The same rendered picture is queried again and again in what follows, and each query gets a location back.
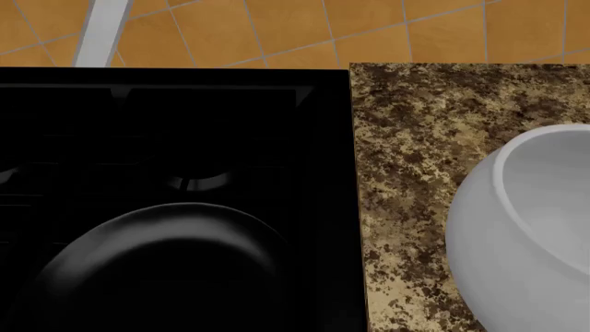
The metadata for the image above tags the black frying pan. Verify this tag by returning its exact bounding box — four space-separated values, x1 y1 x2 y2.
7 202 296 332

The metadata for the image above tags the white ceramic bowl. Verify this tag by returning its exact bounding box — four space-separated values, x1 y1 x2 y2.
444 123 590 332

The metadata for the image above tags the black stove cooktop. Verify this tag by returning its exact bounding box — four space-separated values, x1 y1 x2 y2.
0 66 370 332

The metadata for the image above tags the silver stove burner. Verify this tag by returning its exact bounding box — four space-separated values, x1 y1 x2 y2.
166 172 232 194

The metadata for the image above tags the white vertical bar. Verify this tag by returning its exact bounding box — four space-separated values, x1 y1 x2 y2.
72 0 135 67

